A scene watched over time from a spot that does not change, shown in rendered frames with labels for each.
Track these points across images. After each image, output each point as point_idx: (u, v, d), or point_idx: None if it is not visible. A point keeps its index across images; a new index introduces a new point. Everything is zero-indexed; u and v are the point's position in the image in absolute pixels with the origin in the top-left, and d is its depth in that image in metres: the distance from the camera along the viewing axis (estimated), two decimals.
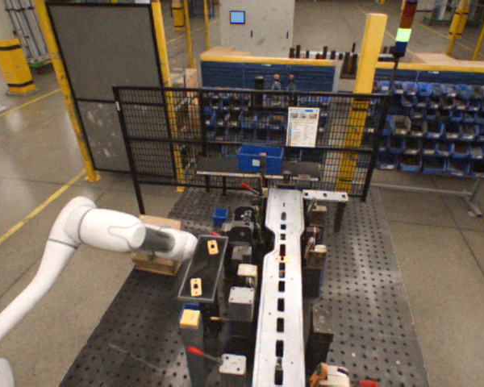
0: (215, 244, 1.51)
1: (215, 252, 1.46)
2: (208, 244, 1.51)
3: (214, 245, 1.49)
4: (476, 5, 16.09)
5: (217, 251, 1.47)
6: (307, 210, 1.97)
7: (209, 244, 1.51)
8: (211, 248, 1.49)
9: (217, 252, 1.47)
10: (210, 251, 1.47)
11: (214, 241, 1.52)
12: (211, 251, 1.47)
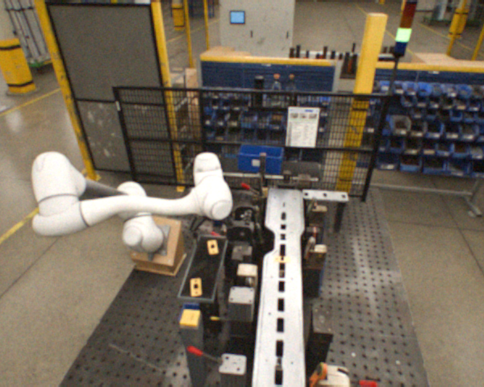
0: (215, 244, 1.51)
1: (215, 252, 1.46)
2: (208, 244, 1.51)
3: (214, 245, 1.49)
4: (476, 5, 16.09)
5: (217, 251, 1.47)
6: (307, 210, 1.97)
7: (209, 244, 1.51)
8: (211, 248, 1.49)
9: (217, 252, 1.47)
10: (210, 251, 1.47)
11: (214, 241, 1.53)
12: (211, 251, 1.47)
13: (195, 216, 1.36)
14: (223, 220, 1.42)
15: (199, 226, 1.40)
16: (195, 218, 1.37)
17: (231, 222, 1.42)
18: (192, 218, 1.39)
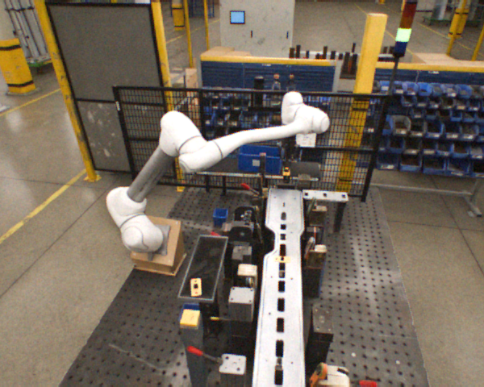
0: (289, 170, 1.91)
1: (287, 175, 1.87)
2: (283, 169, 1.92)
3: (287, 170, 1.90)
4: (476, 5, 16.09)
5: (289, 174, 1.87)
6: (307, 210, 1.97)
7: (284, 169, 1.92)
8: (285, 172, 1.89)
9: (289, 175, 1.87)
10: (283, 173, 1.88)
11: None
12: (285, 173, 1.88)
13: (278, 146, 1.81)
14: (292, 153, 1.83)
15: (285, 154, 1.83)
16: (279, 147, 1.81)
17: (295, 156, 1.83)
18: None
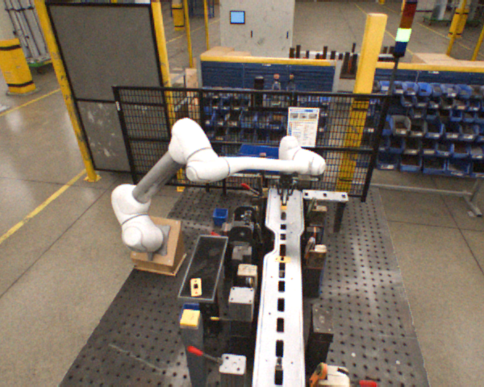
0: (286, 204, 2.04)
1: (285, 209, 2.00)
2: (281, 203, 2.05)
3: (285, 204, 2.03)
4: (476, 5, 16.09)
5: (286, 208, 2.00)
6: (307, 210, 1.97)
7: (281, 203, 2.05)
8: (282, 205, 2.03)
9: (286, 209, 2.00)
10: (281, 207, 2.01)
11: None
12: (282, 207, 2.01)
13: (276, 183, 1.94)
14: (289, 189, 1.96)
15: (282, 190, 1.96)
16: (277, 184, 1.94)
17: (292, 192, 1.96)
18: None
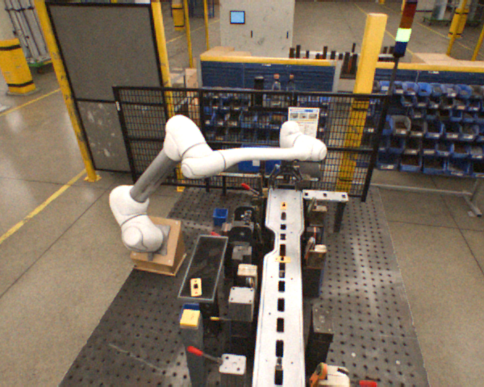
0: (286, 204, 2.04)
1: (285, 210, 2.00)
2: (281, 203, 2.05)
3: (285, 204, 2.03)
4: (476, 5, 16.09)
5: (285, 209, 2.01)
6: (307, 210, 1.97)
7: (281, 203, 2.05)
8: (282, 206, 2.03)
9: (285, 210, 2.00)
10: (281, 208, 2.01)
11: (286, 202, 2.06)
12: (282, 208, 2.02)
13: (275, 168, 1.88)
14: (295, 175, 1.90)
15: (277, 176, 1.91)
16: (275, 168, 1.89)
17: (301, 177, 1.90)
18: (273, 169, 1.91)
